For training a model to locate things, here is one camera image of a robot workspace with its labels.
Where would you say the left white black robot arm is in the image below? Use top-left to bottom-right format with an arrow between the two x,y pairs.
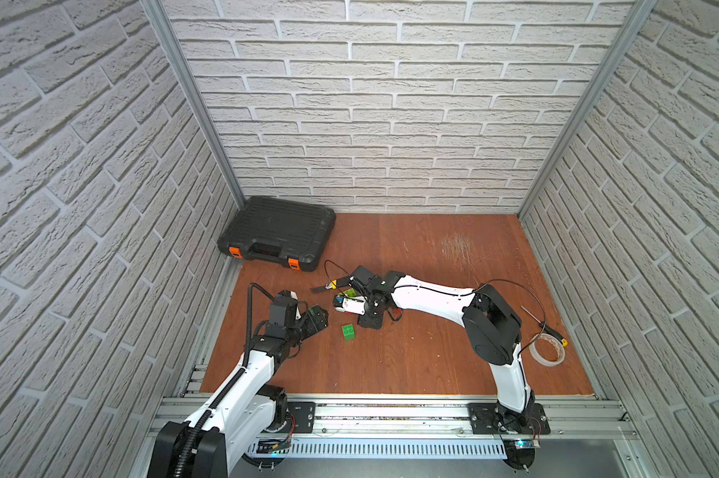
147,283 -> 329,477

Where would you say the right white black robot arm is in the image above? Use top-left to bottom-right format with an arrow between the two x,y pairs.
334,266 -> 534,416

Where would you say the green square lego brick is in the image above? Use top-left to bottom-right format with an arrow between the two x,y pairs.
342,325 -> 356,342

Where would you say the yellow black utility knife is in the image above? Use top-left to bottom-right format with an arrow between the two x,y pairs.
311,280 -> 339,294

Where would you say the black plastic tool case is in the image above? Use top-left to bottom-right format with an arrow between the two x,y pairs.
217,196 -> 337,272

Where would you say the clear tape roll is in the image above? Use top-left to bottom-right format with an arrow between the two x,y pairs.
529,333 -> 568,368

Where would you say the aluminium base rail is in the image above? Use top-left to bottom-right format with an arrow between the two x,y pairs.
140,386 -> 638,471

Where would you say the yellow handled screwdriver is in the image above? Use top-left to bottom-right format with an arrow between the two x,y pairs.
522,307 -> 569,348

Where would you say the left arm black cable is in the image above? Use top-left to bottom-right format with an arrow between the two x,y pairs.
173,282 -> 277,478

